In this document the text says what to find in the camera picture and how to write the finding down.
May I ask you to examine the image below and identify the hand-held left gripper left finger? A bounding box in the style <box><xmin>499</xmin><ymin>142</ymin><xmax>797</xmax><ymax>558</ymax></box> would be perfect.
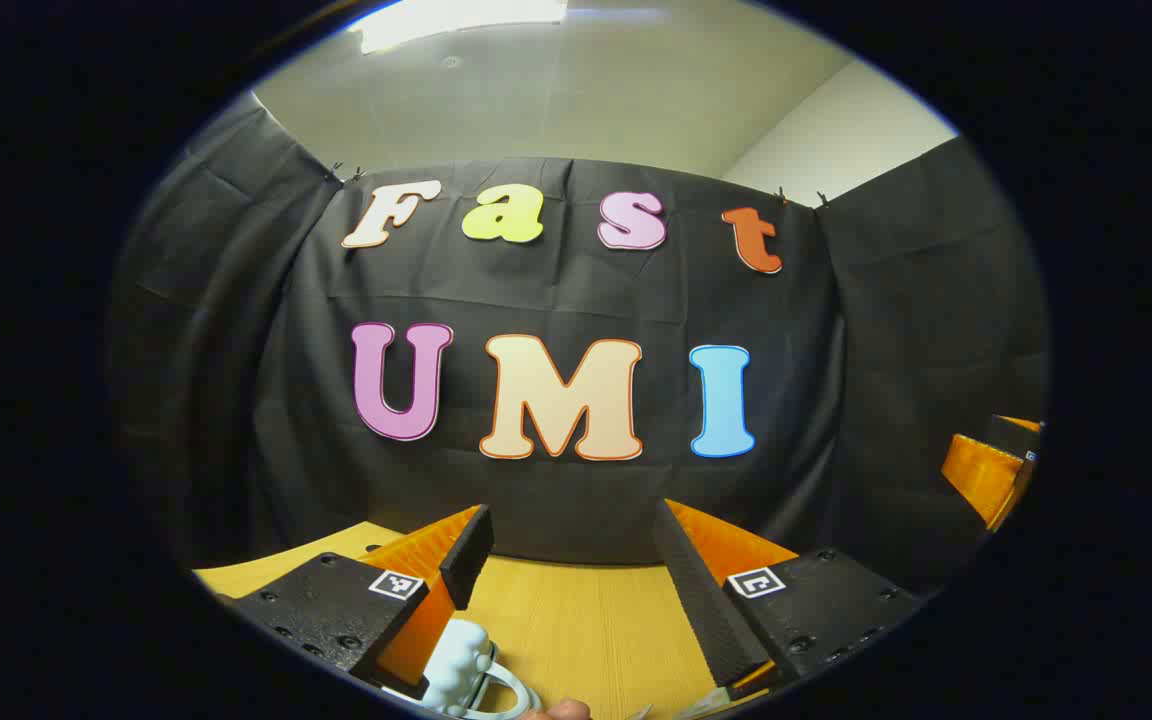
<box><xmin>226</xmin><ymin>505</ymin><xmax>495</xmax><ymax>701</ymax></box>

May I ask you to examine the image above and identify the black backdrop cloth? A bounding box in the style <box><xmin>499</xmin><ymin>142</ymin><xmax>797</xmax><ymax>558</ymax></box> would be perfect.
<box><xmin>106</xmin><ymin>95</ymin><xmax>1052</xmax><ymax>601</ymax></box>

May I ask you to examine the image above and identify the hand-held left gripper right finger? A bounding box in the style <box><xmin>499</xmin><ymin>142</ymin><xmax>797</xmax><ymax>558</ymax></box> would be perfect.
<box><xmin>653</xmin><ymin>498</ymin><xmax>927</xmax><ymax>696</ymax></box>

